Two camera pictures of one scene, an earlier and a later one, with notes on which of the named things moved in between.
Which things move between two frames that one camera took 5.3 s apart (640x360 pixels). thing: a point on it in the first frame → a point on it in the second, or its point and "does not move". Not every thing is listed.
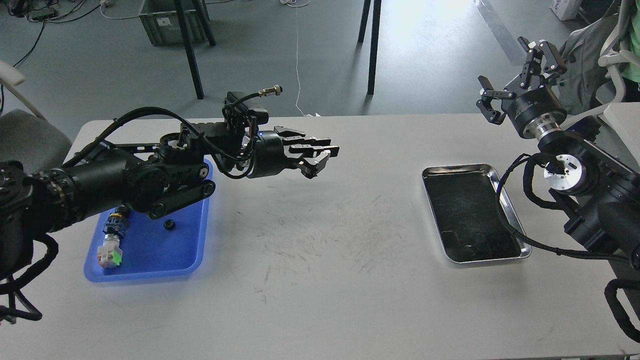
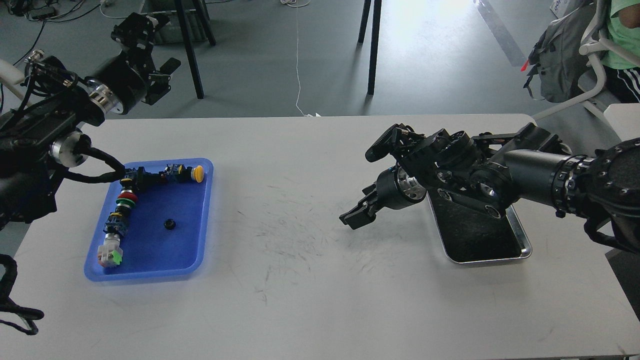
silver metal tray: (463, 198) does not move
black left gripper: (270, 159) → (128, 79)
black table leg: (374, 38) does not move
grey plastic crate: (161, 19) does not move
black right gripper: (536, 111) → (394, 188)
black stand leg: (203, 13) does not move
